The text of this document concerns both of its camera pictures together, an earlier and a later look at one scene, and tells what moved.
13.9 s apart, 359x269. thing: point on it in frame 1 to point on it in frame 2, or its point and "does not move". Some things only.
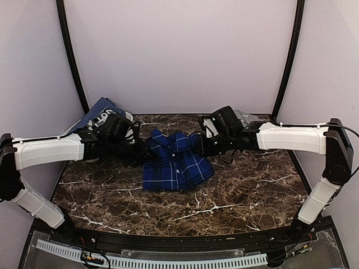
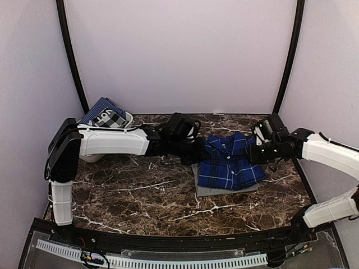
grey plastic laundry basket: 129,133 does not move
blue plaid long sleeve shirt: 174,162 to 229,167
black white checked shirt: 102,118 does not move
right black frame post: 300,11 does not move
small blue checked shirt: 102,104 does not move
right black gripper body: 224,143 to 271,152
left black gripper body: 131,156 to 189,154
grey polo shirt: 245,117 to 202,190
